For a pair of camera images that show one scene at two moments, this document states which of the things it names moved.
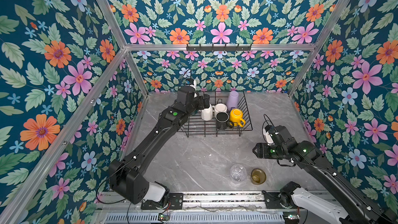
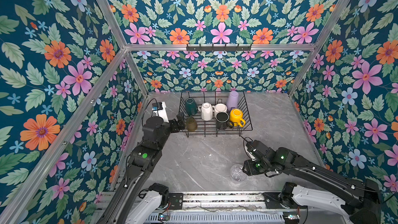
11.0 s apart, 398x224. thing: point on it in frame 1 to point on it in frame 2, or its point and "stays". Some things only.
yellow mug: (236, 115) stays
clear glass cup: (238, 172) stays
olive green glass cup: (258, 176) to (192, 125)
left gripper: (202, 104) to (177, 127)
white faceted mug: (207, 114) stays
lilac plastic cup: (232, 100) stays
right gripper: (260, 148) to (247, 169)
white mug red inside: (220, 107) stays
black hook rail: (218, 48) stays
